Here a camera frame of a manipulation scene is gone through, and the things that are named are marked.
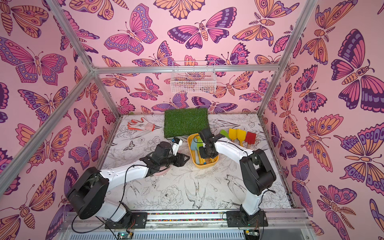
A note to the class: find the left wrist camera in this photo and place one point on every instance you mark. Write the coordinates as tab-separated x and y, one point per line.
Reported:
176	143

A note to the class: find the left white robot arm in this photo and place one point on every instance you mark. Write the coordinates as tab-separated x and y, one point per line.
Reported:
88	196

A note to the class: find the green shovel yellow handle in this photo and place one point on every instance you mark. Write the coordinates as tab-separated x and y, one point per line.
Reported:
225	133

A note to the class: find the red white gardening glove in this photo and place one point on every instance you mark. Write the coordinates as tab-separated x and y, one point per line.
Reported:
142	125

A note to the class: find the yellow shovel wooden handle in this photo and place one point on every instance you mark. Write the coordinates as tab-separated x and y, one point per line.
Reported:
232	134

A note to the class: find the white wire basket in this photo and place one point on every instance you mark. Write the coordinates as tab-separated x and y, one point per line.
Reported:
193	77

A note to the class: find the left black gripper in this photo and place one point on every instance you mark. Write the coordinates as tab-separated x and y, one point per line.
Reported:
180	159

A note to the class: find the pink plastic dustpan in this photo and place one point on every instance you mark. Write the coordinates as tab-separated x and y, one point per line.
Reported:
159	170

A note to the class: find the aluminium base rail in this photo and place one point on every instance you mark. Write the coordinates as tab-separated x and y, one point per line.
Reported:
276	224

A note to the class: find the yellow plastic storage box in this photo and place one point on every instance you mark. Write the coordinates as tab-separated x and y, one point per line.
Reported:
204	163

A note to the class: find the light blue shovel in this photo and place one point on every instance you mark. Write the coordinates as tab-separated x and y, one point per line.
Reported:
195	152

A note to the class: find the red shovel wooden handle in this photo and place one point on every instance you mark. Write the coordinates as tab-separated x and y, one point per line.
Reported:
250	139

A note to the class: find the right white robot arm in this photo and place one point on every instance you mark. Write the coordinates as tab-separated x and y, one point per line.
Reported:
257	173

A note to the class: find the green artificial grass mat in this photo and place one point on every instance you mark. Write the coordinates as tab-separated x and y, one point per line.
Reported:
182	122

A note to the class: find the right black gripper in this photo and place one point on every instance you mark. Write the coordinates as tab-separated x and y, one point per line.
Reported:
206	149

